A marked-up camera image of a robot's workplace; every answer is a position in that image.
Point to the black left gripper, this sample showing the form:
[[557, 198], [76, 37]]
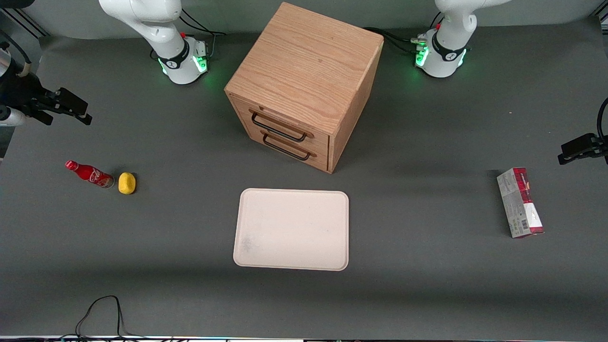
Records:
[[585, 145]]

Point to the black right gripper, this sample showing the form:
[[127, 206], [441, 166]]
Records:
[[21, 93]]

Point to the red coke bottle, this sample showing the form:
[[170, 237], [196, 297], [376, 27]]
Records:
[[90, 174]]

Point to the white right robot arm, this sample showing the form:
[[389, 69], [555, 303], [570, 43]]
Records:
[[159, 28]]

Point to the beige rectangular tray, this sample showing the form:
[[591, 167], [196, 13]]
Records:
[[292, 230]]

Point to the grey and red carton box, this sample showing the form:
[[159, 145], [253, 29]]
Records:
[[520, 202]]

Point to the yellow lemon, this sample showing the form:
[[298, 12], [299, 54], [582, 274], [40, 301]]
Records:
[[127, 183]]

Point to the wooden drawer cabinet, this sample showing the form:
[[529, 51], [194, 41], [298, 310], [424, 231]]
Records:
[[308, 71]]

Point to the aluminium frame rail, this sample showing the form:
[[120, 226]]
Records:
[[23, 23]]

